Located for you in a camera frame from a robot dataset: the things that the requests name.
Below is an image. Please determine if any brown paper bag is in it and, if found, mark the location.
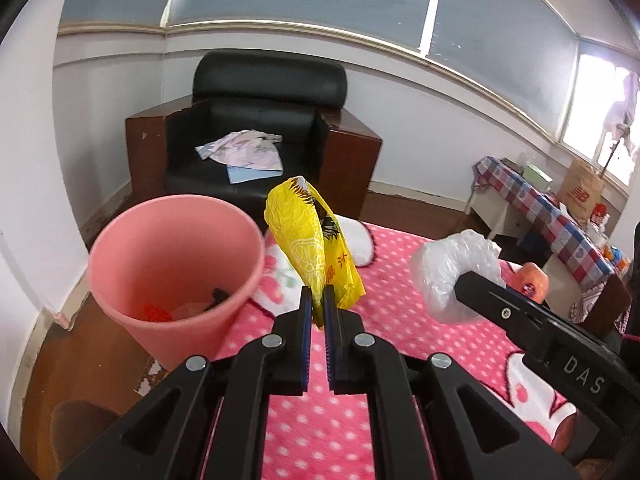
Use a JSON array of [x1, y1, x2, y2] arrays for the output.
[[557, 157, 606, 227]]

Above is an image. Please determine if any black leather armchair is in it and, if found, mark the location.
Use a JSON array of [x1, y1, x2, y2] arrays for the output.
[[125, 51, 383, 222]]

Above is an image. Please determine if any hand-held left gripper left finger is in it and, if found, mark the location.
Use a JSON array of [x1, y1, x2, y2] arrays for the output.
[[57, 285, 313, 480]]

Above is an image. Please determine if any red wrapper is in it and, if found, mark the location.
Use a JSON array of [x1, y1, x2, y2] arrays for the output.
[[142, 302, 174, 322]]

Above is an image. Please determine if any pink polka dot blanket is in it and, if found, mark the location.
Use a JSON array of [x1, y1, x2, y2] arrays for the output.
[[202, 212, 581, 480]]

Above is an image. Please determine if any crumpled pale printed cloth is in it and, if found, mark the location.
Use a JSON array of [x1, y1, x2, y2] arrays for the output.
[[195, 131, 284, 171]]

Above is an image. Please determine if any person's right hand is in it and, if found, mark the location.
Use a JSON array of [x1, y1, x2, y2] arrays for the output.
[[551, 406, 581, 466]]

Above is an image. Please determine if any white table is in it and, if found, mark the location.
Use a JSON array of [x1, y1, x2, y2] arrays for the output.
[[469, 189, 532, 242]]

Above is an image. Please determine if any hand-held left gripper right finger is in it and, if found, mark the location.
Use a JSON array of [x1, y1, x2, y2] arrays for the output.
[[322, 284, 581, 480]]

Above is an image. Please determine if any green box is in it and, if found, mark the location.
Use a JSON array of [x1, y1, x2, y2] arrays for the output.
[[520, 162, 554, 189]]

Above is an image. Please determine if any orange fruit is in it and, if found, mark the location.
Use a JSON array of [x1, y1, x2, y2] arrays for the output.
[[506, 261, 549, 305]]

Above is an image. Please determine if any frosted glass window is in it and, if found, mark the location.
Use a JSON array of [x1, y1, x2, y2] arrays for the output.
[[57, 0, 640, 186]]

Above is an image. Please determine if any yellow snack wrapper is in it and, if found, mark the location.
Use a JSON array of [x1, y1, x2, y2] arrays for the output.
[[264, 176, 365, 330]]

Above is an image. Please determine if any light blue paper sheet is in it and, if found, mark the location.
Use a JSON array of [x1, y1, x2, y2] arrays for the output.
[[226, 164, 281, 184]]

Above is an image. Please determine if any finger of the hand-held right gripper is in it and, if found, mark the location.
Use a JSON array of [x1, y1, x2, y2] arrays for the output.
[[454, 271, 556, 356]]

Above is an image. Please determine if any dark wooden table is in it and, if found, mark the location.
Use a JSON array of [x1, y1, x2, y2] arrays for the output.
[[567, 274, 634, 332]]

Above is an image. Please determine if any white hanging garment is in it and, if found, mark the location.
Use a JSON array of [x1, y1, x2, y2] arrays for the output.
[[602, 72, 640, 154]]

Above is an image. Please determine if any checkered tablecloth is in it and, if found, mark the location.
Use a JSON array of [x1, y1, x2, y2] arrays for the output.
[[472, 156, 619, 289]]

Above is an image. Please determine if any clear plastic bag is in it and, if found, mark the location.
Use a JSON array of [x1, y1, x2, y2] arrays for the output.
[[410, 229, 507, 325]]

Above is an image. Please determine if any printed paper card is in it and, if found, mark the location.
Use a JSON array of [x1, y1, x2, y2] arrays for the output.
[[135, 357, 169, 396]]

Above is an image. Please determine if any pink plastic bin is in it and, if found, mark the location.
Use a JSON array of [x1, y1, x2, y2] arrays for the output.
[[89, 195, 266, 372]]

